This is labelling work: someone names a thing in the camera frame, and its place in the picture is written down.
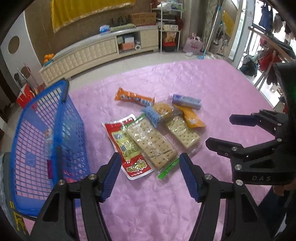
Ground small cracker pack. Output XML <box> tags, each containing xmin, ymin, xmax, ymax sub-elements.
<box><xmin>165</xmin><ymin>115</ymin><xmax>201</xmax><ymax>157</ymax></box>

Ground blue-grey wafer bar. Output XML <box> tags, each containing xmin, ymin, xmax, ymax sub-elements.
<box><xmin>172</xmin><ymin>94</ymin><xmax>202</xmax><ymax>110</ymax></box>

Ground blue plastic basket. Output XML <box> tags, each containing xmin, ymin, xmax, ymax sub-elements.
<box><xmin>10</xmin><ymin>79</ymin><xmax>90</xmax><ymax>217</ymax></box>

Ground large cracker pack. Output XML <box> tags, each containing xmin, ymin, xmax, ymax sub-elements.
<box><xmin>122</xmin><ymin>114</ymin><xmax>179</xmax><ymax>180</ymax></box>

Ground red green-label snack bag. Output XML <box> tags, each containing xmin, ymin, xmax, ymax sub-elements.
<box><xmin>103</xmin><ymin>114</ymin><xmax>153</xmax><ymax>180</ymax></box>

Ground blue-end cookie packet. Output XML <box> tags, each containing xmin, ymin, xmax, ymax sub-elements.
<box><xmin>142</xmin><ymin>102</ymin><xmax>181</xmax><ymax>128</ymax></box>

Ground orange sausage snack packet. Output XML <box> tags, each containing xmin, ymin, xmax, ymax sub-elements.
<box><xmin>114</xmin><ymin>87</ymin><xmax>155</xmax><ymax>106</ymax></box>

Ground dark red snack bag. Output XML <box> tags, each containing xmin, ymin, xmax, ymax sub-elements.
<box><xmin>63</xmin><ymin>170</ymin><xmax>77</xmax><ymax>183</ymax></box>

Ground purple snack packet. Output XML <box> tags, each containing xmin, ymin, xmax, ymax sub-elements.
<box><xmin>47</xmin><ymin>160</ymin><xmax>53</xmax><ymax>179</ymax></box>

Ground blue clear snack bag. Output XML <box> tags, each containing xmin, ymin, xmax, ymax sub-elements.
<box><xmin>44</xmin><ymin>128</ymin><xmax>54</xmax><ymax>160</ymax></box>

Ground pink fluffy mat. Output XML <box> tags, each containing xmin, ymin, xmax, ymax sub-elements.
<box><xmin>23</xmin><ymin>59</ymin><xmax>276</xmax><ymax>241</ymax></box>

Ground blue mop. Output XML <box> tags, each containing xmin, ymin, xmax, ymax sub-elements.
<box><xmin>197</xmin><ymin>1</ymin><xmax>223</xmax><ymax>60</ymax></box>

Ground pink gift bag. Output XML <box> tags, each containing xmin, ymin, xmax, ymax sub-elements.
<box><xmin>183</xmin><ymin>35</ymin><xmax>203</xmax><ymax>55</ymax></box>

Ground red paper bag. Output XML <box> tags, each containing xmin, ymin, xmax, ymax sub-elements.
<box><xmin>16</xmin><ymin>83</ymin><xmax>35</xmax><ymax>109</ymax></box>

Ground cream TV cabinet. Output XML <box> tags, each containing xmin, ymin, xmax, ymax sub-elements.
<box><xmin>39</xmin><ymin>25</ymin><xmax>159</xmax><ymax>86</ymax></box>

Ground white metal shelf rack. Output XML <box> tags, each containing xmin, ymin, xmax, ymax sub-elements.
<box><xmin>150</xmin><ymin>1</ymin><xmax>184</xmax><ymax>52</ymax></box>

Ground oranges on plate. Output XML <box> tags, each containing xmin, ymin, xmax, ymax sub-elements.
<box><xmin>43</xmin><ymin>54</ymin><xmax>54</xmax><ymax>64</ymax></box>

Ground cardboard box on cabinet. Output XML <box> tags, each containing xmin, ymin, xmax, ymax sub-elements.
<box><xmin>130</xmin><ymin>12</ymin><xmax>157</xmax><ymax>27</ymax></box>

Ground green folded cloth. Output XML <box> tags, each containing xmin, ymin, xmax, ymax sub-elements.
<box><xmin>110</xmin><ymin>23</ymin><xmax>136</xmax><ymax>33</ymax></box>

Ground blue tissue pack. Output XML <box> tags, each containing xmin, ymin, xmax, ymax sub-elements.
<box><xmin>99</xmin><ymin>25</ymin><xmax>110</xmax><ymax>34</ymax></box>

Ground yellow wall cloth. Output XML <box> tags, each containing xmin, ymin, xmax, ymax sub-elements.
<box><xmin>50</xmin><ymin>0</ymin><xmax>136</xmax><ymax>33</ymax></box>

